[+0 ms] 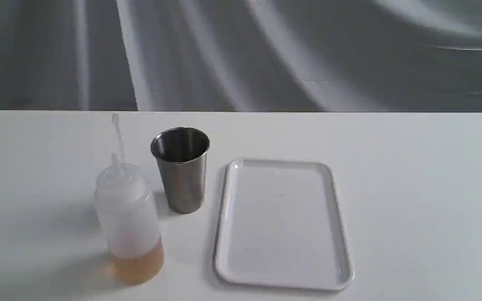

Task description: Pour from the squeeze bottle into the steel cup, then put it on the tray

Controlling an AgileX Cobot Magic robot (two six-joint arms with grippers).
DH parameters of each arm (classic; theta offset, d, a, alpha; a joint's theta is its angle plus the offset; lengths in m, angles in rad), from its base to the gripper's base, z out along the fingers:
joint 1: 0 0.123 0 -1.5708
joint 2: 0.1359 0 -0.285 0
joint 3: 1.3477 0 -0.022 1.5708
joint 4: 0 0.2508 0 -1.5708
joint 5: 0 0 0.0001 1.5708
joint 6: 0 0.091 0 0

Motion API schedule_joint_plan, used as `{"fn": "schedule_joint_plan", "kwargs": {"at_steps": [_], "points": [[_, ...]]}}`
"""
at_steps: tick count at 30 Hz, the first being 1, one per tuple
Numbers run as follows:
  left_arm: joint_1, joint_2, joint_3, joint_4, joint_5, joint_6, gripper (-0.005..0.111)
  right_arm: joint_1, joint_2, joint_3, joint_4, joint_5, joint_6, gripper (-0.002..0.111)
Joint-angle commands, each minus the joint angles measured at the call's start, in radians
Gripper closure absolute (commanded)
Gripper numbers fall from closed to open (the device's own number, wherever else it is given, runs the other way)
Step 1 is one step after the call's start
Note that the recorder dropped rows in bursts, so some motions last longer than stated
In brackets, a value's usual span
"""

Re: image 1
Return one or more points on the white plastic tray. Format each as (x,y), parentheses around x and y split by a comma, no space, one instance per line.
(280,226)

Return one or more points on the clear plastic squeeze bottle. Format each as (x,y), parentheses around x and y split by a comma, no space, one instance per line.
(126,208)

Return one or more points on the grey draped backdrop cloth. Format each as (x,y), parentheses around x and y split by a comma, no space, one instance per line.
(241,55)

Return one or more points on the stainless steel cup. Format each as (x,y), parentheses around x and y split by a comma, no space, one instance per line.
(181,156)

